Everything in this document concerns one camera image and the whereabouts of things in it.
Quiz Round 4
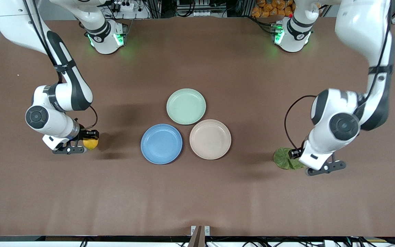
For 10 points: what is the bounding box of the green lettuce leaf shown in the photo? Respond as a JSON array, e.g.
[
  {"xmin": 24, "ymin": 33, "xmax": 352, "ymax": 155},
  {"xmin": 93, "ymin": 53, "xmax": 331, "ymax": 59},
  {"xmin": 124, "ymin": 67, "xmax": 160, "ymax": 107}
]
[{"xmin": 273, "ymin": 148, "xmax": 307, "ymax": 170}]

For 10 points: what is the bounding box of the orange mesh bag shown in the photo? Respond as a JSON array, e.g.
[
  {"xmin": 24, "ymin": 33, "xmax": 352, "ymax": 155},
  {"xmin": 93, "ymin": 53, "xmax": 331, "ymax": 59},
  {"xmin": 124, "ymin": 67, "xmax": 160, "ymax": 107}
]
[{"xmin": 251, "ymin": 0, "xmax": 295, "ymax": 18}]

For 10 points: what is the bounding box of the beige plate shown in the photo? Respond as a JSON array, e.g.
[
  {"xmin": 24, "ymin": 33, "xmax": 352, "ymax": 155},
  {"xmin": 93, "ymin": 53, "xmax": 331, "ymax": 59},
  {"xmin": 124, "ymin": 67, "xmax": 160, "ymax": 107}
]
[{"xmin": 189, "ymin": 119, "xmax": 232, "ymax": 160}]

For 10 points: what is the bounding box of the yellow lemon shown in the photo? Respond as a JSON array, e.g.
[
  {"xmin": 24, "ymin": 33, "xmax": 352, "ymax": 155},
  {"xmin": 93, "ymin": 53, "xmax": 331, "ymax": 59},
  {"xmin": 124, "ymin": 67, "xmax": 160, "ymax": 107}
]
[{"xmin": 83, "ymin": 137, "xmax": 99, "ymax": 150}]

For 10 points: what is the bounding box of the small metal bracket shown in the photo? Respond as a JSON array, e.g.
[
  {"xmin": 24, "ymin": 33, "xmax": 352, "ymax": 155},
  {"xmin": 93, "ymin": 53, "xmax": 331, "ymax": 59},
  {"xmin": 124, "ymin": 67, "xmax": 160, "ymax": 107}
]
[{"xmin": 191, "ymin": 225, "xmax": 211, "ymax": 237}]

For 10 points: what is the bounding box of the white power strip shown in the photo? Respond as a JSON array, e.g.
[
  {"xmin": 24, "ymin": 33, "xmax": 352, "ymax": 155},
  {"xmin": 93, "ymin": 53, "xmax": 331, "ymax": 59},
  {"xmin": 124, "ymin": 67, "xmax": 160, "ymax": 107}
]
[{"xmin": 110, "ymin": 0, "xmax": 150, "ymax": 20}]

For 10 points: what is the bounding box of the white electronic device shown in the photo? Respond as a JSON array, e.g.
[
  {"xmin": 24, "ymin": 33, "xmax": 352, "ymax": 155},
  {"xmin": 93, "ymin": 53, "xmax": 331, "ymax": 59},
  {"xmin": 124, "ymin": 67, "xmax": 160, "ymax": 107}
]
[{"xmin": 176, "ymin": 0, "xmax": 228, "ymax": 17}]

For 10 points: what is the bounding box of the green plate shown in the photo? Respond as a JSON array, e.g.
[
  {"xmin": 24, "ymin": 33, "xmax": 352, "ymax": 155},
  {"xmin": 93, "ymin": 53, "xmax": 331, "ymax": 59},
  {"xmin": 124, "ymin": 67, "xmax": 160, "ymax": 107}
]
[{"xmin": 166, "ymin": 88, "xmax": 207, "ymax": 126}]

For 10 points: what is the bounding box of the blue plate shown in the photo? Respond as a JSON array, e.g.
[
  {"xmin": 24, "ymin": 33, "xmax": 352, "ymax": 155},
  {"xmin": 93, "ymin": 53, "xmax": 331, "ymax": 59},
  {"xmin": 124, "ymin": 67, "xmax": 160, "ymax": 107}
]
[{"xmin": 141, "ymin": 124, "xmax": 183, "ymax": 165}]

